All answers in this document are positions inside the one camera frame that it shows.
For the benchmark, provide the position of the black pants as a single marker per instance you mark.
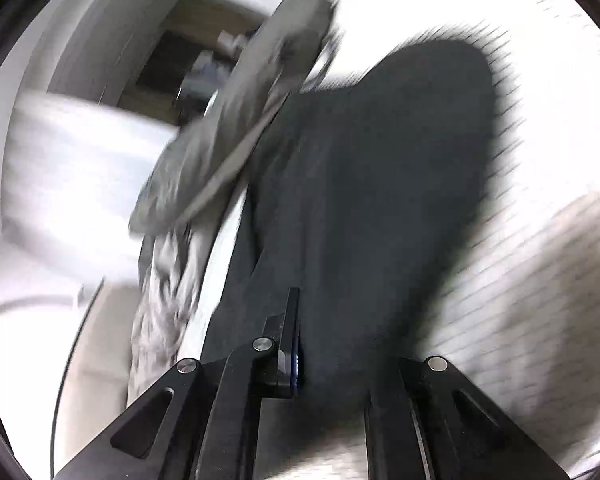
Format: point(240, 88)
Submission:
point(370, 185)

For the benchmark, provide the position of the white curtain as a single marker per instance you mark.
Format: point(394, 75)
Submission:
point(80, 185)

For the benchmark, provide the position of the grey crumpled garment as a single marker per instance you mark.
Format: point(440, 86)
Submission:
point(220, 150)

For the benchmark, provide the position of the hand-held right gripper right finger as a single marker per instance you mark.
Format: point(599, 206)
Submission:
point(420, 410)

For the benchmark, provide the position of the beige padded headboard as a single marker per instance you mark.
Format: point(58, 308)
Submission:
point(100, 360)

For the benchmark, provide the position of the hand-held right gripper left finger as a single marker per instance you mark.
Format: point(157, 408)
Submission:
point(295, 360)

